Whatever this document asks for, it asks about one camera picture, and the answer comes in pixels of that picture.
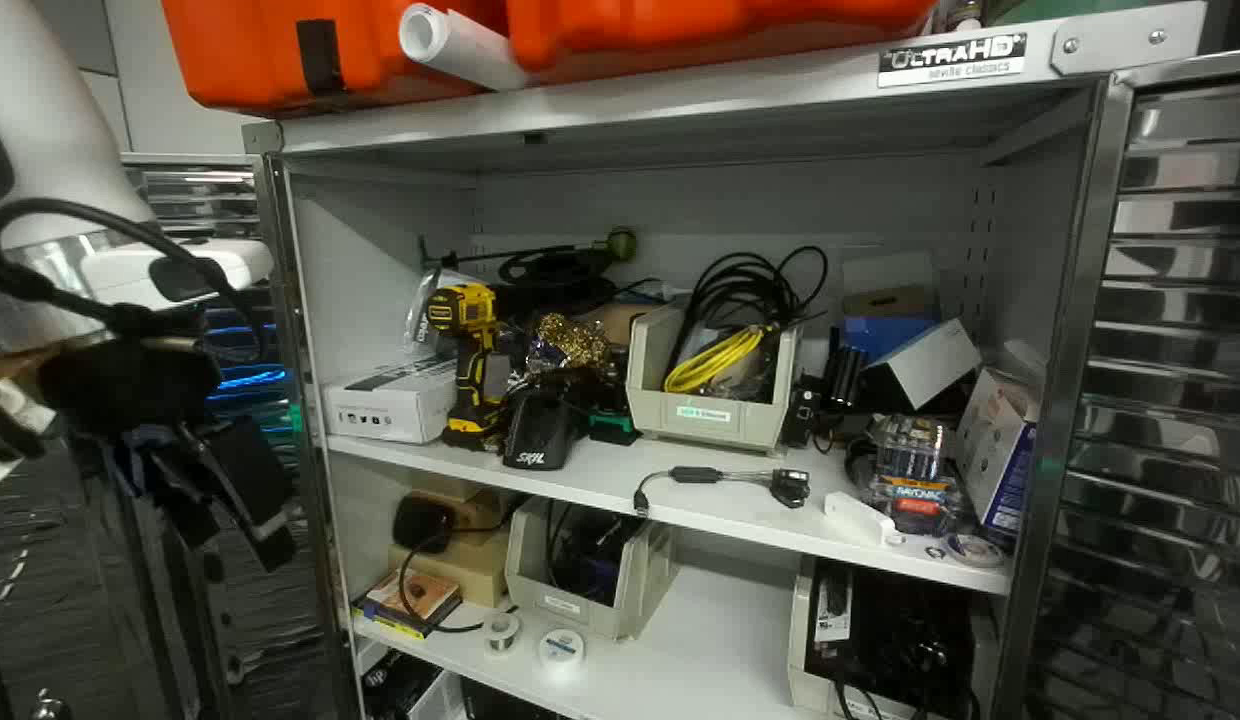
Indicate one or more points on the black power supply brick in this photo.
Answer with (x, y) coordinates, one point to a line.
(905, 641)

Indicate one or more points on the black camera device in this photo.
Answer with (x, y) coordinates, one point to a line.
(832, 387)

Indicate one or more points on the blue cardboard box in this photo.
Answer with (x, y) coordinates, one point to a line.
(884, 334)

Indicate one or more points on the black power adapter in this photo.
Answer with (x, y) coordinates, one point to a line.
(593, 553)

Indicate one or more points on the white disc with blue label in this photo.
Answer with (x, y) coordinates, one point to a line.
(560, 651)

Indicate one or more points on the small white tape roll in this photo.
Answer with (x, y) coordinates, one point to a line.
(500, 625)

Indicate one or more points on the white cardboard flap box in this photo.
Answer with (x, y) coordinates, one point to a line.
(935, 360)

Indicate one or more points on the beige bin with green label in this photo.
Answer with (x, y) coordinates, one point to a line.
(706, 421)

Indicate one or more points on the beige storage drawer bin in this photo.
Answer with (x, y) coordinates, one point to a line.
(580, 613)

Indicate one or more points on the small white plastic object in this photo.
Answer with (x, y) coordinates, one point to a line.
(861, 519)

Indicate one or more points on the battery blister pack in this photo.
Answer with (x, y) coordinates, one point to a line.
(905, 455)

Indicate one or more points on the small tan cardboard box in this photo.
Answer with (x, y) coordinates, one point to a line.
(480, 561)

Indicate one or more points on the grey metal shelf cabinet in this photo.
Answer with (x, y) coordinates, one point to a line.
(724, 98)

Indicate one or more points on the white rolled paper tube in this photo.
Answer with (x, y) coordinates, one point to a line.
(446, 40)

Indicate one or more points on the black battery charger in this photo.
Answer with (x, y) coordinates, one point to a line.
(540, 424)

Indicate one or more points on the gold patterned pouch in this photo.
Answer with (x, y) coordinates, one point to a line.
(565, 347)

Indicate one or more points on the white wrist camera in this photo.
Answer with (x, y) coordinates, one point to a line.
(120, 274)

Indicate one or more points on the white storage bin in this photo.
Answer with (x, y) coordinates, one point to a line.
(443, 700)

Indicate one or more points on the white electronic box device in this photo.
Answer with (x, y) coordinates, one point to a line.
(384, 402)

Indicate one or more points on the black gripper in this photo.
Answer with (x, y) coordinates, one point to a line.
(126, 380)

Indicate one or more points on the black rounded device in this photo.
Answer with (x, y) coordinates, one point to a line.
(423, 520)

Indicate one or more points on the white blue product box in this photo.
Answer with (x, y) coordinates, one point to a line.
(994, 447)

